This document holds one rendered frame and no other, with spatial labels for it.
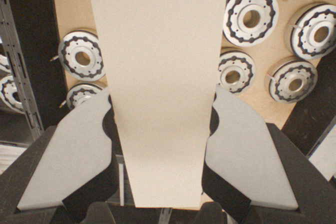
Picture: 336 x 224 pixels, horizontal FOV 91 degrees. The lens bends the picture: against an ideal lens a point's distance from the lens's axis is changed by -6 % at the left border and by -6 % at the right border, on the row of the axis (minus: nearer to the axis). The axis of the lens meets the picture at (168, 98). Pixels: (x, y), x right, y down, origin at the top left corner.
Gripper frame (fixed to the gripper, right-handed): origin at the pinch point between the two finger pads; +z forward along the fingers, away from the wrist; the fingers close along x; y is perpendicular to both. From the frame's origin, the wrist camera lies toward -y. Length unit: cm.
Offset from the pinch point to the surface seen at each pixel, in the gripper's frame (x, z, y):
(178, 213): 3, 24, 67
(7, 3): -22.1, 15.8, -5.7
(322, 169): 70, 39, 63
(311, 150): 31.6, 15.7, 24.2
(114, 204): -22, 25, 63
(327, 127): 32.3, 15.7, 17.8
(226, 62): 11.5, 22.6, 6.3
